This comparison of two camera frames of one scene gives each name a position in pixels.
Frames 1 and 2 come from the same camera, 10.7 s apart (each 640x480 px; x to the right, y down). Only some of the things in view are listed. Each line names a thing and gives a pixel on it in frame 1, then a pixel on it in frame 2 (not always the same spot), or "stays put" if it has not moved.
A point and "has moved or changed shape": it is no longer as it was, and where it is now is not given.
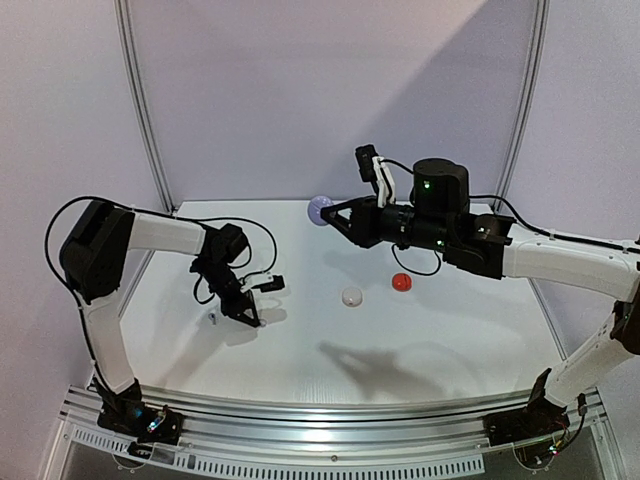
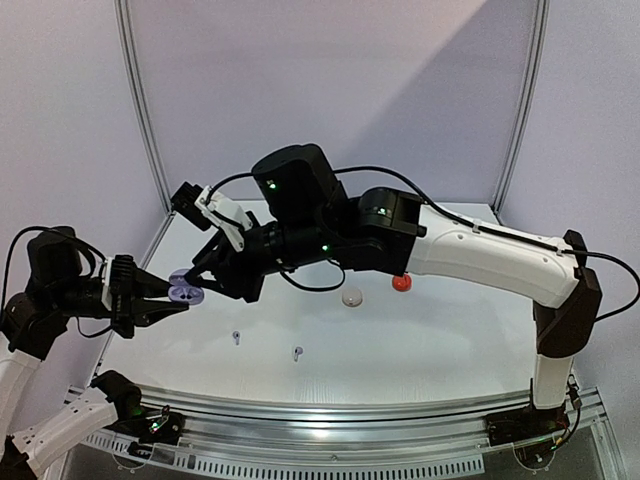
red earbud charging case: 401,282 stays put
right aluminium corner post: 529,102 stays put
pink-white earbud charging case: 352,297 stays put
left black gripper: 235,309 -> 145,312
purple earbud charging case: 314,209 has moved or changed shape
